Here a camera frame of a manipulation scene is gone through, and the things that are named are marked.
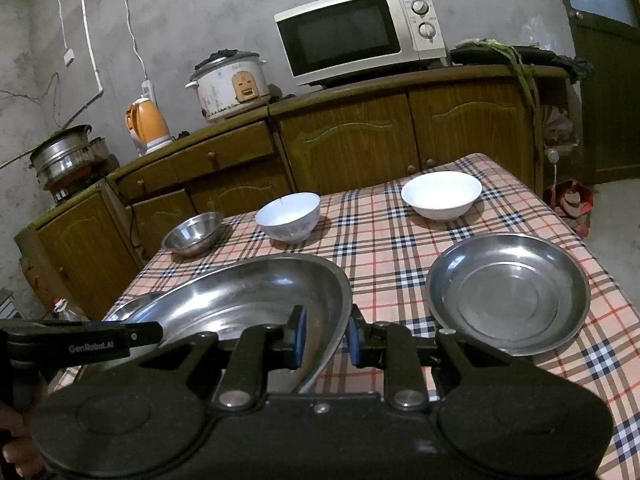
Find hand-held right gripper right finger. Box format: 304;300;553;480
347;305;506;411

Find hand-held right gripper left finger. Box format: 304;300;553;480
132;305;307;411

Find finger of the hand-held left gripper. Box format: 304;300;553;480
125;320;164;353

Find small stainless steel bowl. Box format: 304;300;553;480
161;212;224;257

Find deep pale patterned bowl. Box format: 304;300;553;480
255;193;321;244

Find wide white bowl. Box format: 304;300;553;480
400;170;483;222

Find person's left hand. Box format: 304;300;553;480
0;400;48;480

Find clear plastic bottle red cap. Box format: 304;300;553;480
51;297;90;322

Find grey metal rack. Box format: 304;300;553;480
0;287;21;320

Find low wooden cabinet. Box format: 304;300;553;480
14;179;146;322

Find plaid tablecloth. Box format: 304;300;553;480
52;152;640;480

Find red gas stove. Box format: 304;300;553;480
47;160;118;203

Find steel steamer pot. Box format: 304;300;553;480
29;125;94;183

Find long wooden sideboard cabinet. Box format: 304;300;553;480
107;67;571;261

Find orange electric kettle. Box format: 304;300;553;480
125;98;173;155

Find white rice cooker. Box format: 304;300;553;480
188;49;272;123

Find red plastic bag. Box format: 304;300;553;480
544;180;597;238

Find white conduit pipe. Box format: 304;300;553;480
0;0;104;168

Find pink plastic bag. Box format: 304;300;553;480
542;105;573;147

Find white microwave oven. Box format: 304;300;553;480
274;0;447;87

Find green onion stalks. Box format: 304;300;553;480
492;40;543;111

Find dark green door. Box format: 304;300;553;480
547;0;640;186

